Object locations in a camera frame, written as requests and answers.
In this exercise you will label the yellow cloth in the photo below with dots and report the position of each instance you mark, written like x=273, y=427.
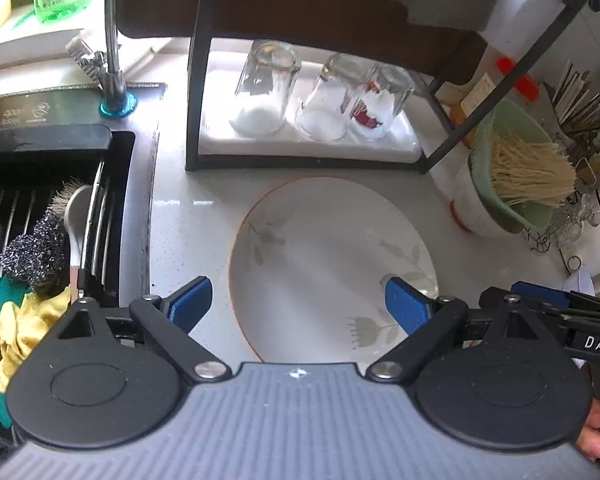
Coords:
x=27, y=325

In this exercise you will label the grey spoon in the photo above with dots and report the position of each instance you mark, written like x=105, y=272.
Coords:
x=77, y=220

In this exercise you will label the person's right hand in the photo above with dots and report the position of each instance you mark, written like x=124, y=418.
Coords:
x=594, y=435

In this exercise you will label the white box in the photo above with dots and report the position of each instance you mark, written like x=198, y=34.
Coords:
x=525, y=5

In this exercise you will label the white floral plate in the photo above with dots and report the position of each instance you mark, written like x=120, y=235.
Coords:
x=320, y=270

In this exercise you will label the yellow label bottle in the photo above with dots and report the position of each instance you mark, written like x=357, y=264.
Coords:
x=475, y=100

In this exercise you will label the dry noodles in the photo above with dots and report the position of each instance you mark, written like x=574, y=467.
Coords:
x=530, y=170

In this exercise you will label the black sink drain basket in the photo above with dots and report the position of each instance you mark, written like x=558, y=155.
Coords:
x=30, y=170

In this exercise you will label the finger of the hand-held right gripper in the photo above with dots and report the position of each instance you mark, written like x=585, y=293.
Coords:
x=540, y=294
x=491, y=299

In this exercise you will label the stainless steel sink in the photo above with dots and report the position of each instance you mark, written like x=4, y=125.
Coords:
x=55, y=105

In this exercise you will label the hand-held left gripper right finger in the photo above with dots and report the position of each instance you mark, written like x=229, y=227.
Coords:
x=405, y=307

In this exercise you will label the clear drinking glass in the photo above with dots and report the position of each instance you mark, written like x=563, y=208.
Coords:
x=325, y=105
x=262, y=95

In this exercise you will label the chrome faucet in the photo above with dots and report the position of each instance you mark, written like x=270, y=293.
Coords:
x=111, y=35

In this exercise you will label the clear glass with red print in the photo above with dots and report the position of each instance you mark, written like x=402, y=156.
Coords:
x=380, y=110

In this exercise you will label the green colander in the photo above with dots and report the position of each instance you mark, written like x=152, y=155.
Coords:
x=510, y=115

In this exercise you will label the black metal rack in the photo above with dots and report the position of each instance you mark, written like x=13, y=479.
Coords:
x=195, y=110

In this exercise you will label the steel wool scrubber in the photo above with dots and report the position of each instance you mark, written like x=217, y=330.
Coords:
x=32, y=255

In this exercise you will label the white bowl with orange base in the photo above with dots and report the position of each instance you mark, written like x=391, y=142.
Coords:
x=475, y=210

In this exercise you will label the bundle of chopsticks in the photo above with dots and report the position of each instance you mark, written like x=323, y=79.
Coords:
x=585, y=105

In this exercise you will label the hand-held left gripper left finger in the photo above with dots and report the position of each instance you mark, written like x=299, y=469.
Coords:
x=192, y=304

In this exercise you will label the red lid container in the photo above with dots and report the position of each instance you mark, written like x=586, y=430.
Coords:
x=522, y=82

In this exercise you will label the bristle brush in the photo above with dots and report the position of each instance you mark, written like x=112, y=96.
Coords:
x=62, y=197

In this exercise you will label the white drip tray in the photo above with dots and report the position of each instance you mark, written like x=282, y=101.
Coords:
x=260, y=149

